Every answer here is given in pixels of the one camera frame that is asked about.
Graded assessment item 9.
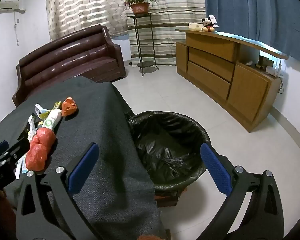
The black metal plant stand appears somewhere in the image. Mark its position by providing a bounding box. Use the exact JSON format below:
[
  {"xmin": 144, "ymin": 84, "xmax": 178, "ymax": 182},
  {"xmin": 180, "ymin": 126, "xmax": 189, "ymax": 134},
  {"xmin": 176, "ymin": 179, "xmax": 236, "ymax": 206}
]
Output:
[{"xmin": 127, "ymin": 12, "xmax": 159, "ymax": 77}]

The white air conditioner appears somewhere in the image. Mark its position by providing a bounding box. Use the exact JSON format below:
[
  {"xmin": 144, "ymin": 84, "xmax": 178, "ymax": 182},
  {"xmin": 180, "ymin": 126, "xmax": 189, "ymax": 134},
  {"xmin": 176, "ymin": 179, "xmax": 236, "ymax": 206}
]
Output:
[{"xmin": 0, "ymin": 0, "xmax": 26, "ymax": 14}]

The wooden cabinet with drawers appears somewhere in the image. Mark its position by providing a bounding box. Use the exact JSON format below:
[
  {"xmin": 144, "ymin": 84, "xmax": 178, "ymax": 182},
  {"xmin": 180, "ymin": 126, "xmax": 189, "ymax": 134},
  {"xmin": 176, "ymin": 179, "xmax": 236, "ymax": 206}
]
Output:
[{"xmin": 175, "ymin": 28, "xmax": 289, "ymax": 133}]

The striped curtain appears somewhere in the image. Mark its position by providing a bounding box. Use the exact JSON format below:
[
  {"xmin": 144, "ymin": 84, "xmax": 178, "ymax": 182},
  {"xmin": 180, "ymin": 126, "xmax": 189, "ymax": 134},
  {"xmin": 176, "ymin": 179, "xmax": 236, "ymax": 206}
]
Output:
[{"xmin": 122, "ymin": 0, "xmax": 206, "ymax": 66}]

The white blue paper packet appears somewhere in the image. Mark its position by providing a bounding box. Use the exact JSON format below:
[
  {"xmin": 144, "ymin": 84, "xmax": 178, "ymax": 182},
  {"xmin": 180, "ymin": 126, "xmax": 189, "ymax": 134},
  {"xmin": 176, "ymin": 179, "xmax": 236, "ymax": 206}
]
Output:
[{"xmin": 15, "ymin": 155, "xmax": 28, "ymax": 180}]

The mouse plush toy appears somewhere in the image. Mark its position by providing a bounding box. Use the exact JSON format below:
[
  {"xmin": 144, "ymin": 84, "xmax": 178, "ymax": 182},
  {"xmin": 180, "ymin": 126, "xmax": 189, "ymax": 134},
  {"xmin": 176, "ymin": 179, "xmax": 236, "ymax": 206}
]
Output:
[{"xmin": 201, "ymin": 15, "xmax": 220, "ymax": 33}]

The small brown box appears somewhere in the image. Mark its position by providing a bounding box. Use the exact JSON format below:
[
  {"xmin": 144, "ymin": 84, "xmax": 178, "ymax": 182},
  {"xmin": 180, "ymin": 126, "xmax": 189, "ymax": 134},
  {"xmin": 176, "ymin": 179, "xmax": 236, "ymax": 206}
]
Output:
[{"xmin": 259, "ymin": 56, "xmax": 273, "ymax": 68}]

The trash bin with black liner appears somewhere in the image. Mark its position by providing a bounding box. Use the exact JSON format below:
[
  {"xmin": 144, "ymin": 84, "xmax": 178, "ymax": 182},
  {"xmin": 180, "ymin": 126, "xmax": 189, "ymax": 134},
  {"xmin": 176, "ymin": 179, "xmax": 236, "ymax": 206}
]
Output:
[{"xmin": 125, "ymin": 110, "xmax": 212, "ymax": 207}]

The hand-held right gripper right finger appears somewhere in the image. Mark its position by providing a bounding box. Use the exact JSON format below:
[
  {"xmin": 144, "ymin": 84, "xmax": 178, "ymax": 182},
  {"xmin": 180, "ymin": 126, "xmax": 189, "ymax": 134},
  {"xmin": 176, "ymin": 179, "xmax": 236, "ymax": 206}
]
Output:
[{"xmin": 200, "ymin": 142, "xmax": 284, "ymax": 240}]

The dark grey tablecloth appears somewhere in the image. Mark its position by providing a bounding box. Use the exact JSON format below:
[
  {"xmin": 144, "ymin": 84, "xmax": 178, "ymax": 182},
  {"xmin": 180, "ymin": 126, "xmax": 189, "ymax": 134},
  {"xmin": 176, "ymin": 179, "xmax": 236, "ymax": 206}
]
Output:
[{"xmin": 0, "ymin": 76, "xmax": 169, "ymax": 240}]

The red plastic bag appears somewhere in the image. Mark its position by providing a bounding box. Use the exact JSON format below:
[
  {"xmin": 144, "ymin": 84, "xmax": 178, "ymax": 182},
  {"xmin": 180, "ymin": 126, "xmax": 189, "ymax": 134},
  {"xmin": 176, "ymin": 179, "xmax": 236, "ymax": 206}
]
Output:
[{"xmin": 25, "ymin": 128, "xmax": 57, "ymax": 172}]

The blue curtain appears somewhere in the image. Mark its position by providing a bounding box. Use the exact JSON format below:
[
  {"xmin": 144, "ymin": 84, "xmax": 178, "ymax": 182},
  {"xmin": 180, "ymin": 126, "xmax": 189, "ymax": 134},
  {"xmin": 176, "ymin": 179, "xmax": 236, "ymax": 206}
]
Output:
[{"xmin": 204, "ymin": 0, "xmax": 300, "ymax": 64}]

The orange plastic bag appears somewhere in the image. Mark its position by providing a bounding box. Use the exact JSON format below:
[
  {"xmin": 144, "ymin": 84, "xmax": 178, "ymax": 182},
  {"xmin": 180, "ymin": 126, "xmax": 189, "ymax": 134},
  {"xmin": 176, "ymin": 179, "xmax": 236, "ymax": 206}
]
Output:
[{"xmin": 62, "ymin": 96, "xmax": 78, "ymax": 117}]

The brown leather sofa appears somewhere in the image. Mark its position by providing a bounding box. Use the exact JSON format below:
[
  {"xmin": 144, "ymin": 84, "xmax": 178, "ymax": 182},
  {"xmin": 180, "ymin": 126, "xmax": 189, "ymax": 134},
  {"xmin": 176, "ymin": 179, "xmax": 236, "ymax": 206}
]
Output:
[{"xmin": 12, "ymin": 24, "xmax": 127, "ymax": 107}]

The beige patterned curtain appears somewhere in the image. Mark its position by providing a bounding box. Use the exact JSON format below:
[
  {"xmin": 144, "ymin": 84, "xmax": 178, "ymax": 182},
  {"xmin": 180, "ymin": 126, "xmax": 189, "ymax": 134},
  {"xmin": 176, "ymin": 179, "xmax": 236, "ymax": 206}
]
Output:
[{"xmin": 45, "ymin": 0, "xmax": 129, "ymax": 40}]

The potted plant in red pot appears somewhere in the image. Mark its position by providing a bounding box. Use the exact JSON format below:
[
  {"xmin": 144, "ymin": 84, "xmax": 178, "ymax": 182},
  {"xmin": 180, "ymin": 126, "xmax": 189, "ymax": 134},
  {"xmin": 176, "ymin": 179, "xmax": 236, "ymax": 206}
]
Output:
[{"xmin": 124, "ymin": 0, "xmax": 157, "ymax": 15}]

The white blue snack wrapper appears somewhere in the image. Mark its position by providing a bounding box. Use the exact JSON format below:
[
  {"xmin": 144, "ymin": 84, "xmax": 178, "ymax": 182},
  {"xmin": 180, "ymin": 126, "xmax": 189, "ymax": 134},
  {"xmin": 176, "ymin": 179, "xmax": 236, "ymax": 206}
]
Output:
[{"xmin": 34, "ymin": 104, "xmax": 49, "ymax": 115}]

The gold foil wrapper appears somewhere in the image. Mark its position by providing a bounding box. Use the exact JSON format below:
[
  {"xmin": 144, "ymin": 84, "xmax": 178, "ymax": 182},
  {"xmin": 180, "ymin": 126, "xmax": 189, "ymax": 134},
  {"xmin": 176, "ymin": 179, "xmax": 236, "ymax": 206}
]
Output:
[{"xmin": 40, "ymin": 101, "xmax": 63, "ymax": 119}]

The white router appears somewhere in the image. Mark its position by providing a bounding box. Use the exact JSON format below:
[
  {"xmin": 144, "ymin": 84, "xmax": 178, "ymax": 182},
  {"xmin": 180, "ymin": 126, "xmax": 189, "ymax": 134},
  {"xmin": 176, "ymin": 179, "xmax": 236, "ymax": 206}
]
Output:
[{"xmin": 272, "ymin": 59, "xmax": 283, "ymax": 77}]

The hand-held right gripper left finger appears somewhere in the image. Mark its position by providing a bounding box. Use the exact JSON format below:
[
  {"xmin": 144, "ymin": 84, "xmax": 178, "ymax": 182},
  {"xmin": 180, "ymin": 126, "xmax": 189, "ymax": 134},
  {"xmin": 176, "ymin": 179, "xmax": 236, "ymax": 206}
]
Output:
[{"xmin": 15, "ymin": 142, "xmax": 100, "ymax": 240}]

